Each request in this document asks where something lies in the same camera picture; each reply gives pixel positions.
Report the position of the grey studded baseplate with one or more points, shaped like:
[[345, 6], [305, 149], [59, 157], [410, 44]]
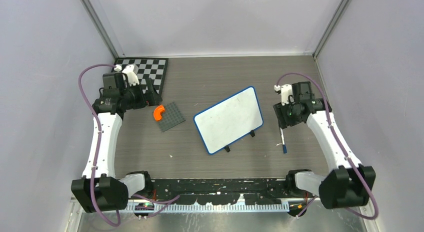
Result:
[[171, 117]]

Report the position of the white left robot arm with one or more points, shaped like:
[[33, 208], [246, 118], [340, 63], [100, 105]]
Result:
[[98, 188]]

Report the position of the black white checkerboard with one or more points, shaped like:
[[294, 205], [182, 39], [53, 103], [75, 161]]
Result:
[[153, 68]]

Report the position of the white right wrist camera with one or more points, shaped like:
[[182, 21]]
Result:
[[285, 92]]

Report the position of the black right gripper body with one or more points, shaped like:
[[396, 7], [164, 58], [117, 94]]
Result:
[[290, 114]]

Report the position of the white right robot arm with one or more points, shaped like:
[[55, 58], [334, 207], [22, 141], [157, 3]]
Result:
[[348, 182]]

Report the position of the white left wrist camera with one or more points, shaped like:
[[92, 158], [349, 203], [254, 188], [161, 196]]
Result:
[[130, 72]]

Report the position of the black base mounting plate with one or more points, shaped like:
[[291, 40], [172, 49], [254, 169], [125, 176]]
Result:
[[254, 191]]

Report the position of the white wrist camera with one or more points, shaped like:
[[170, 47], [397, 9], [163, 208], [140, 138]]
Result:
[[130, 72], [285, 92]]

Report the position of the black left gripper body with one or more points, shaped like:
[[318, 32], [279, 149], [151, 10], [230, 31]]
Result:
[[135, 97]]

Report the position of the slotted aluminium cable duct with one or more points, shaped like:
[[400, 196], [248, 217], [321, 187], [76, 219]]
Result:
[[239, 206]]

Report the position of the white marker pen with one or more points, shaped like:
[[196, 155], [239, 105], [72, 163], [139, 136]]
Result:
[[282, 136]]

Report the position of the orange curved block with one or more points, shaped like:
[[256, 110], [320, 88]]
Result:
[[158, 112]]

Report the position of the blue framed whiteboard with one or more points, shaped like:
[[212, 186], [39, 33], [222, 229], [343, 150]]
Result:
[[229, 120]]

